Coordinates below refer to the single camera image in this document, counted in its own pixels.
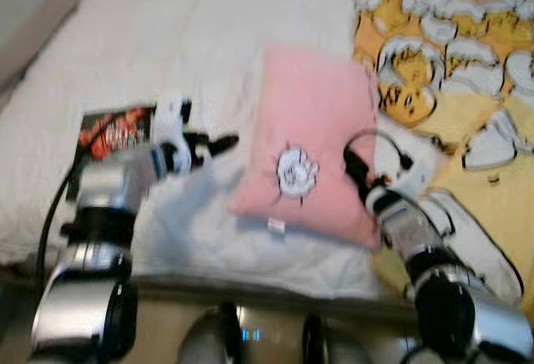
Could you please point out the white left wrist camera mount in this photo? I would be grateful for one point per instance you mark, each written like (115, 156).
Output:
(171, 122)

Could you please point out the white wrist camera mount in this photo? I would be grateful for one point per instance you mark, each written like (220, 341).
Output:
(171, 122)
(409, 182)

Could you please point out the pink pillow with cartoon print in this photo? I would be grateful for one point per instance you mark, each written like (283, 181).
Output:
(309, 113)

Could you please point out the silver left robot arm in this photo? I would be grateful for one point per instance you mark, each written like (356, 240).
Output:
(108, 184)

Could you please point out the silver left robot leg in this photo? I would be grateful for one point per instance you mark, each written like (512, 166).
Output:
(209, 339)

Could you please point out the grey floral patterned panel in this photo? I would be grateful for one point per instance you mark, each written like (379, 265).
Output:
(33, 5)

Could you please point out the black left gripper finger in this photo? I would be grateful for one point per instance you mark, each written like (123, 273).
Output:
(221, 144)

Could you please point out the silver right robot leg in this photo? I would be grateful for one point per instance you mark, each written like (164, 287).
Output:
(338, 343)

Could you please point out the bed with white quilted sheet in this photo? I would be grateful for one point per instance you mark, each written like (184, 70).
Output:
(167, 30)

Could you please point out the silver robot leg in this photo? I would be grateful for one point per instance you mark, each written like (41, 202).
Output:
(338, 343)
(209, 339)

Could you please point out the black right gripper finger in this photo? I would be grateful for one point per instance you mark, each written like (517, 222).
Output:
(357, 168)

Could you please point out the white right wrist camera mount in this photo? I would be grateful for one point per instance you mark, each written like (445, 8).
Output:
(409, 182)

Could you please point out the yellow cartoon print blanket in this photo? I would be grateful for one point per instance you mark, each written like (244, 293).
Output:
(484, 214)

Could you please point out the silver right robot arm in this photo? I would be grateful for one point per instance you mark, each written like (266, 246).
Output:
(410, 235)

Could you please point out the dark book with red cover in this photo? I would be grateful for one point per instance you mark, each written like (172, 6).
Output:
(117, 134)

